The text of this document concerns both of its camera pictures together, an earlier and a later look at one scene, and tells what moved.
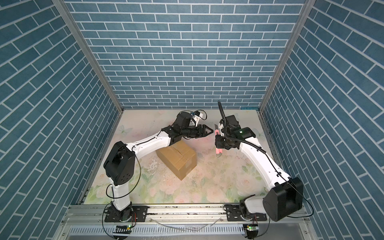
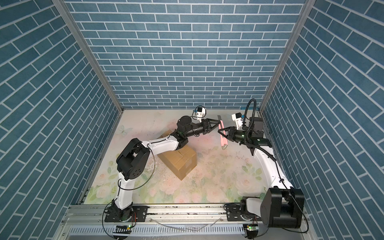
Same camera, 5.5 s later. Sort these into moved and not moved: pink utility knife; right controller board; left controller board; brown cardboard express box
Moved: pink utility knife
Not moved: left controller board; brown cardboard express box; right controller board
